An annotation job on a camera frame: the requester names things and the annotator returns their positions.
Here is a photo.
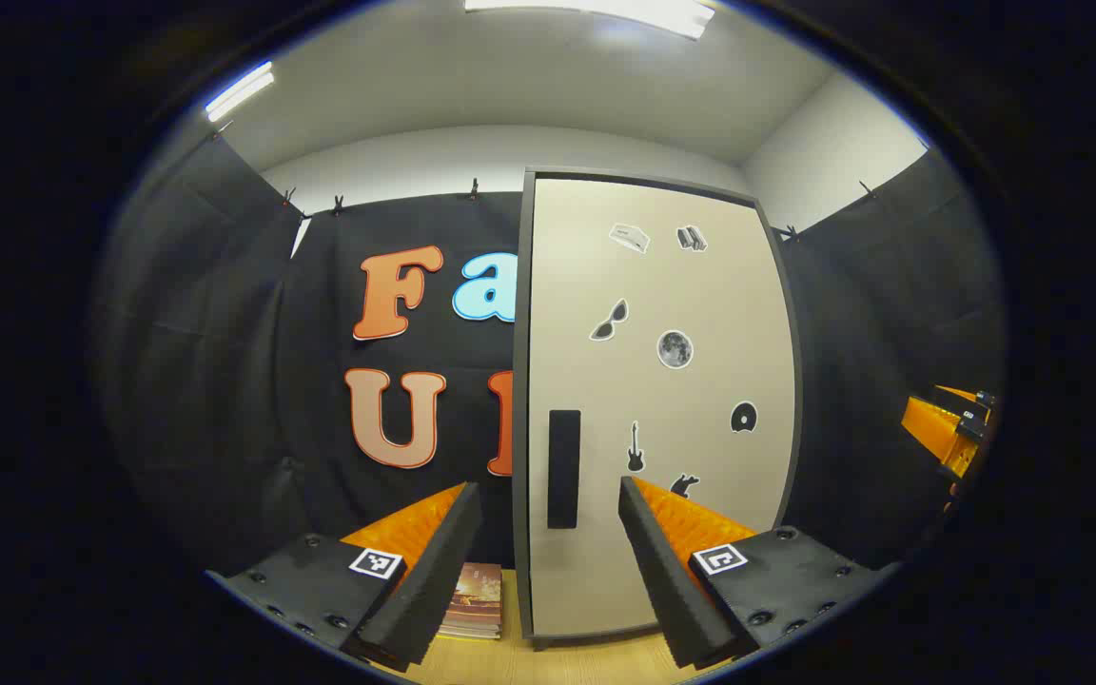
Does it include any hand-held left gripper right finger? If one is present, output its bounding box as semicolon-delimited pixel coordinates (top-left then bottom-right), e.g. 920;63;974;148
617;476;901;670

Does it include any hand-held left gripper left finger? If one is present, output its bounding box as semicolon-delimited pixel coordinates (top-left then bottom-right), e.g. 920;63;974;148
205;480;484;675

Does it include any black door handle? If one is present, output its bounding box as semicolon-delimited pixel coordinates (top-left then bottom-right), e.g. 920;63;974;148
548;410;582;530

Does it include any grey cabinet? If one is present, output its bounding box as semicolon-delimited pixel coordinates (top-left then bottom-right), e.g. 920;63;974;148
513;166;806;650

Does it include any beige cabinet door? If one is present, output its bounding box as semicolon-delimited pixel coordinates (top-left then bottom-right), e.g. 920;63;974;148
527;176;796;638

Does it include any brown cover book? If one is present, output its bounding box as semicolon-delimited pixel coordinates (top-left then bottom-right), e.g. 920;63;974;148
448;561;503;629

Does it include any black backdrop cloth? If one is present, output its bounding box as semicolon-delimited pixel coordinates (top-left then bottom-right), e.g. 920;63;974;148
96;133;1006;581

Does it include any small ceiling light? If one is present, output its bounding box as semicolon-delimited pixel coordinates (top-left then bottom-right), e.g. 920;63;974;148
205;62;275;123

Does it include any long ceiling light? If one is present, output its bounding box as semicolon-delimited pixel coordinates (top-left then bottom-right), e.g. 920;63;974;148
464;0;715;41

